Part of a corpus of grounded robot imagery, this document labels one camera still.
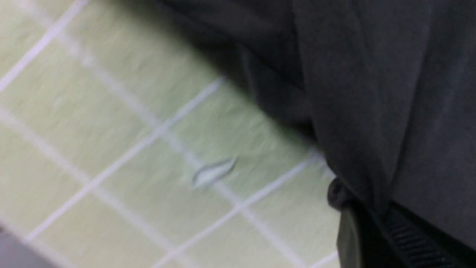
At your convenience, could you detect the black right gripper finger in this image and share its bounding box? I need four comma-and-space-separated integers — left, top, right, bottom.
327, 178, 476, 268

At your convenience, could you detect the green checkered tablecloth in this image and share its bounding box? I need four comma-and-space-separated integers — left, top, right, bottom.
1, 0, 340, 268

